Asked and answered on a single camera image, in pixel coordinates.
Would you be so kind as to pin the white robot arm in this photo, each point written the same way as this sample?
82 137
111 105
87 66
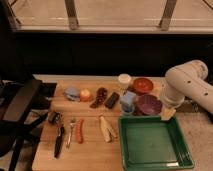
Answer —
188 80

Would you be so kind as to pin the black rectangular block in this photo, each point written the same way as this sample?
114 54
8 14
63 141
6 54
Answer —
112 100

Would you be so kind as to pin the white cup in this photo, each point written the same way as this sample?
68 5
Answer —
124 80

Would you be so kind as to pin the orange round fruit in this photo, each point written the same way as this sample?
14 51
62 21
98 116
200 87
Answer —
85 95

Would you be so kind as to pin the blue cup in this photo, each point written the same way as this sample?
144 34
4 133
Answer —
127 102

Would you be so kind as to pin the blue grey cloth toy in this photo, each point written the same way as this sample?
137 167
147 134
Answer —
72 94

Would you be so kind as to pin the red bowl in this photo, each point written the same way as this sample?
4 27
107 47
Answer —
142 85

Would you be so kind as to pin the purple bowl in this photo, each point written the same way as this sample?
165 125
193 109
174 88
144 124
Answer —
149 104

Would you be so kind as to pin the orange carrot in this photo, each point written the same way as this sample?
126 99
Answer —
79 136

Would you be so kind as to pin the small black object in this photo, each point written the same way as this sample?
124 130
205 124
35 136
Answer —
54 118

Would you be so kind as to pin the green plastic tray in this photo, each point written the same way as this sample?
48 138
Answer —
150 144

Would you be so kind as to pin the black chair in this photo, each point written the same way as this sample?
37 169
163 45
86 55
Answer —
34 94

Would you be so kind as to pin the black handled knife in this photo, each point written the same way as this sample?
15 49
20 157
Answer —
58 141

